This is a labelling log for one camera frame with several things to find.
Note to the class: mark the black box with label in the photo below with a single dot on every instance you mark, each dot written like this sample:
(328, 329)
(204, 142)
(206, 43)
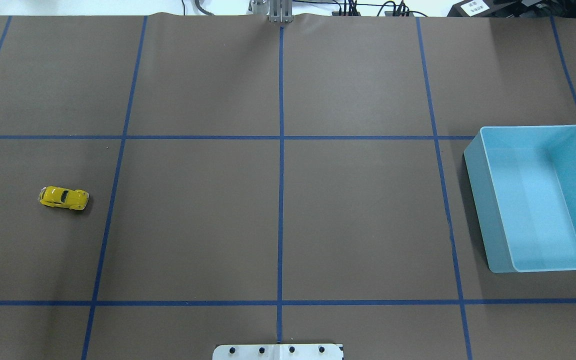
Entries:
(474, 9)

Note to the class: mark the aluminium camera mast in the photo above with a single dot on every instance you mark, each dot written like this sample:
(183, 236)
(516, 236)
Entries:
(278, 11)

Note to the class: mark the yellow beetle toy car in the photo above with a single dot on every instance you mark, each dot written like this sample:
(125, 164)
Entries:
(62, 197)

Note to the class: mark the light blue plastic bin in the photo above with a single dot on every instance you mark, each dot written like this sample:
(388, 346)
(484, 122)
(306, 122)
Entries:
(523, 181)

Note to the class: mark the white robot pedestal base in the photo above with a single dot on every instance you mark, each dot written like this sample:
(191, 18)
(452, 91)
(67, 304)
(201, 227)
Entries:
(299, 351)

